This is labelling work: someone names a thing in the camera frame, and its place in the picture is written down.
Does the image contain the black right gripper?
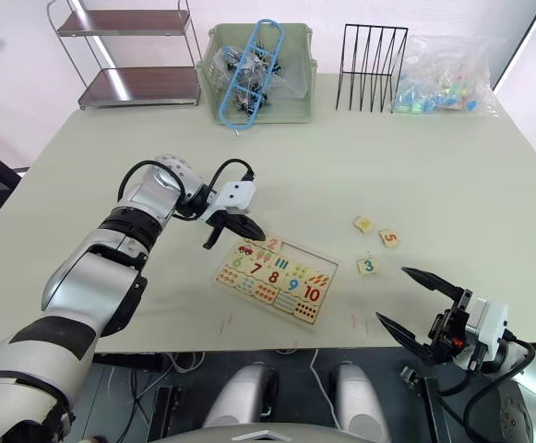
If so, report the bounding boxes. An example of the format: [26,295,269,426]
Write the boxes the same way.
[375,266,475,366]

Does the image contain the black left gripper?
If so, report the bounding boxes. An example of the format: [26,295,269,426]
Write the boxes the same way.
[202,208,268,252]

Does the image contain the wooden puzzle board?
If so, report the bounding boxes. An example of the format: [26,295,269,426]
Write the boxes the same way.
[213,233,342,333]

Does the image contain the wooden tile number 10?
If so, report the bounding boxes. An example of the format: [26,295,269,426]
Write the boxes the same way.
[300,284,325,305]

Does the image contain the wooden tile orange leaves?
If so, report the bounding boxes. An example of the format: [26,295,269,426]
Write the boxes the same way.
[253,281,277,302]

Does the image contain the wooden tile blue rows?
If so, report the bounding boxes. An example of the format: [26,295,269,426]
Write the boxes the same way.
[272,293,299,315]

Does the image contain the black metal stand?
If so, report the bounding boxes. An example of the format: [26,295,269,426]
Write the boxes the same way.
[399,365,451,443]

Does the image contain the silver rounded shell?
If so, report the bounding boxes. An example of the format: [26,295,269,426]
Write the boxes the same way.
[329,362,383,436]
[201,363,280,431]

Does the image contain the wooden tile red dots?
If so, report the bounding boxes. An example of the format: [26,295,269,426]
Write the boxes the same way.
[293,302,319,324]

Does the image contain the light blue plastic hanger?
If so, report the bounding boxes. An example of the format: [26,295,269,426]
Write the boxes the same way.
[218,18,288,132]

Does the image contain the pale green plastic basket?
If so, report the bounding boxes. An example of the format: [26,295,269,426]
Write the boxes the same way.
[197,22,318,126]

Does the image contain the clear bag of dark clips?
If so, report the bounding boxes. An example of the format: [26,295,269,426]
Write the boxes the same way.
[211,44,309,115]

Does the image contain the metal rack with brown shelves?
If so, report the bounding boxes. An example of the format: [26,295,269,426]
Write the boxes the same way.
[47,0,203,111]

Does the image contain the black rectangular block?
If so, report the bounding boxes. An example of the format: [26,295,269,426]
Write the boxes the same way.
[149,386,177,443]

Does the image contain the grey robot torso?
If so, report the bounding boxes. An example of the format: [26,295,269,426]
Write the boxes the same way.
[151,417,393,443]

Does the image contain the clear bag of colourful pieces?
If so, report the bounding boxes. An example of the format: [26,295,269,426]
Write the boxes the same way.
[390,35,502,117]

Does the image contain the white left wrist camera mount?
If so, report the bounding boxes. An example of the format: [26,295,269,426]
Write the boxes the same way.
[200,180,256,223]

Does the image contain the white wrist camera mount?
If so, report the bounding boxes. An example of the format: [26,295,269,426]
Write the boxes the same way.
[200,180,256,223]
[463,297,511,371]

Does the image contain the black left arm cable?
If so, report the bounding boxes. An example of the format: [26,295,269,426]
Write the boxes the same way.
[117,159,256,204]

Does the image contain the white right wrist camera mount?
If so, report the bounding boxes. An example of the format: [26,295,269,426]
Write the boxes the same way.
[463,297,511,371]

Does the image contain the white cable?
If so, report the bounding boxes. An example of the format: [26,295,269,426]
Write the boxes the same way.
[168,351,207,376]
[310,348,342,416]

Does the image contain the black wire file rack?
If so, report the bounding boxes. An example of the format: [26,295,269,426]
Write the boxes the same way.
[335,24,410,114]

